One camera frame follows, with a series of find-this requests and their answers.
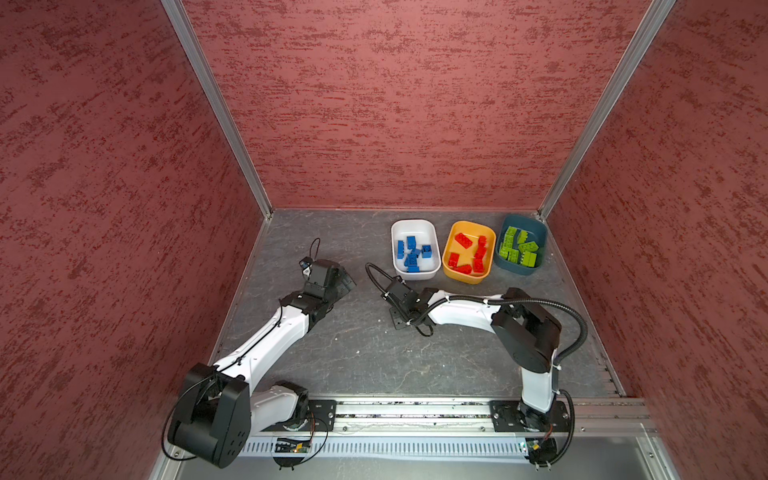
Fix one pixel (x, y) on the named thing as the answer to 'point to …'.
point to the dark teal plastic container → (537, 232)
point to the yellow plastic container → (468, 252)
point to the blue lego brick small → (411, 260)
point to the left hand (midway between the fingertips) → (340, 289)
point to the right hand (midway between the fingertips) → (401, 321)
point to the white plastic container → (426, 232)
